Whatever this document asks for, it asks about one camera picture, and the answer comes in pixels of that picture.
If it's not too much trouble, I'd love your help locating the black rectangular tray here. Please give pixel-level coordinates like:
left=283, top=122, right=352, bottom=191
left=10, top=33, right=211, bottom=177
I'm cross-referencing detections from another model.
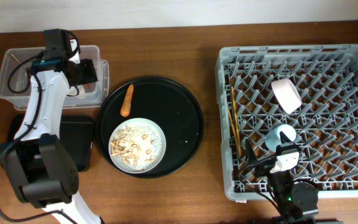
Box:
left=16, top=115, right=94, bottom=172

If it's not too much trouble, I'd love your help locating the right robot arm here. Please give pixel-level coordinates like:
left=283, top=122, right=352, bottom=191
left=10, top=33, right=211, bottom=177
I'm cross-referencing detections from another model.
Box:
left=238, top=131, right=319, bottom=223

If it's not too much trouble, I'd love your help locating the round black tray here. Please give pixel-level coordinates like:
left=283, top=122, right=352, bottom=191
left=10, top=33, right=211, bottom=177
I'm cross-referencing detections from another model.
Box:
left=95, top=77, right=204, bottom=179

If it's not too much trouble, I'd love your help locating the pink bowl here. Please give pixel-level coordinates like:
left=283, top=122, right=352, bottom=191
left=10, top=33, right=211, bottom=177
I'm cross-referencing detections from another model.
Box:
left=271, top=78, right=301, bottom=114

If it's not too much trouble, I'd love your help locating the grey plate with food scraps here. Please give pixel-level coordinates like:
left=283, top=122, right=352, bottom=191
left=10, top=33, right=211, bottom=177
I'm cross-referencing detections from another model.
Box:
left=108, top=118, right=167, bottom=174

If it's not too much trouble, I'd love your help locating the clear plastic bin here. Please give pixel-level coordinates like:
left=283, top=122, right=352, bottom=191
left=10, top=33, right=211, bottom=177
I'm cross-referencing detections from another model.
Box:
left=0, top=45, right=109, bottom=111

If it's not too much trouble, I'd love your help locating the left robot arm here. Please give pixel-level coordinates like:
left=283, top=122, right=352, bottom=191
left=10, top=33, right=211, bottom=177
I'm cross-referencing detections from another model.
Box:
left=0, top=29, right=103, bottom=223

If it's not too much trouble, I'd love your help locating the carrot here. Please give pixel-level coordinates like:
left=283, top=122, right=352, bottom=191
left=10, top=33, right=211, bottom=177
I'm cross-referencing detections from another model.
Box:
left=120, top=84, right=134, bottom=117

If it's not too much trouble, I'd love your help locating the wooden chopstick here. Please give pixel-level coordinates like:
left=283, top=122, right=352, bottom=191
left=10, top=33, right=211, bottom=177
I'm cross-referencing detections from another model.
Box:
left=231, top=86, right=242, bottom=158
left=228, top=109, right=242, bottom=158

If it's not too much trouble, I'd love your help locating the light blue cup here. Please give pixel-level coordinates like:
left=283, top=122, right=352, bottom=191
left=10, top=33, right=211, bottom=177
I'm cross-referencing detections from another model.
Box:
left=265, top=124, right=296, bottom=152

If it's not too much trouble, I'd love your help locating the grey dishwasher rack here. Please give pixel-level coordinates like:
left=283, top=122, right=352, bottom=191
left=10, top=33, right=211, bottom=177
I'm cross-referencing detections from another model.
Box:
left=215, top=44, right=358, bottom=203

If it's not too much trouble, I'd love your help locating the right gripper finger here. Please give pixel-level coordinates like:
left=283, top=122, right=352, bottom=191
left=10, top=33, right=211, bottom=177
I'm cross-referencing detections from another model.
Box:
left=245, top=139, right=257, bottom=164
left=279, top=131, right=295, bottom=146

